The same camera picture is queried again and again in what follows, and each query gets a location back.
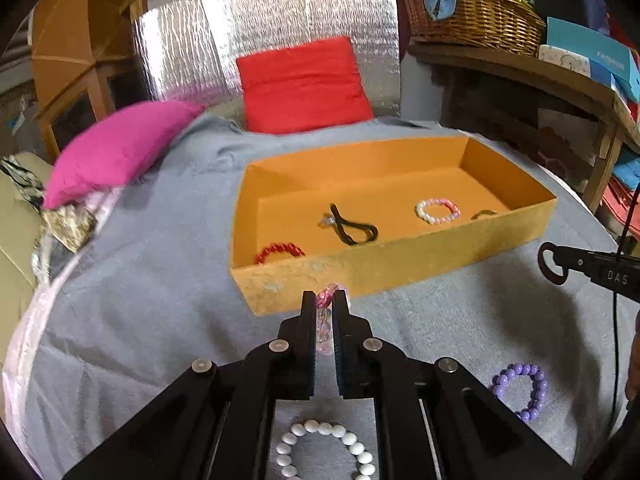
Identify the yellow cardboard box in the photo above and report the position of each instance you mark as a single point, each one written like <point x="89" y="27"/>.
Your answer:
<point x="400" y="260"/>

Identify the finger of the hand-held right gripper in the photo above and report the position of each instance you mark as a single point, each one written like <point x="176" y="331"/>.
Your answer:
<point x="580" y="262"/>

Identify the patterned shiny cloth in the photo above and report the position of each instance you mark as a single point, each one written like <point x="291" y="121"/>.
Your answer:
<point x="65" y="225"/>

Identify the magenta cushion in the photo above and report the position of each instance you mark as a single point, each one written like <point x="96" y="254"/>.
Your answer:
<point x="115" y="155"/>

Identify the wooden cabinet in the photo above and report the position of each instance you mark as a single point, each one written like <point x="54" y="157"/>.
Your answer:
<point x="75" y="50"/>

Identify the red cushion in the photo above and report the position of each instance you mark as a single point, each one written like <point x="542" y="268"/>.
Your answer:
<point x="300" y="85"/>

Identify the blue cardboard box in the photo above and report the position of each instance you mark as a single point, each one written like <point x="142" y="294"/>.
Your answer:
<point x="595" y="45"/>

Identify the silver foil insulation sheet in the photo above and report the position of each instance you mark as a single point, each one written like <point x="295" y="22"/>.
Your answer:
<point x="200" y="45"/>

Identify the blue folded item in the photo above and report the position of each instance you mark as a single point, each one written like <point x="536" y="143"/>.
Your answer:
<point x="627" y="170"/>

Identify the white patterned box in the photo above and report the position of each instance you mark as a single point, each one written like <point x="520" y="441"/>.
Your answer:
<point x="565" y="57"/>

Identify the wicker basket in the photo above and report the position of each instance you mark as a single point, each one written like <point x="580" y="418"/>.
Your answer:
<point x="480" y="20"/>

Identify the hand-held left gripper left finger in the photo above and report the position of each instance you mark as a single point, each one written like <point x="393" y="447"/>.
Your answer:
<point x="306" y="355"/>

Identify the red bag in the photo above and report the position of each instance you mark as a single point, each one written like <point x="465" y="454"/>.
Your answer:
<point x="617" y="210"/>

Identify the floral cushion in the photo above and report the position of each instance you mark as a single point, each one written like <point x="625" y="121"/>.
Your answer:
<point x="560" y="140"/>

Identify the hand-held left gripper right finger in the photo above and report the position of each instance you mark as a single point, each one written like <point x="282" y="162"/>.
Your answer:
<point x="342" y="355"/>

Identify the wooden table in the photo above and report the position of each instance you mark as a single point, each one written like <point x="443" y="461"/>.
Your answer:
<point x="500" y="62"/>

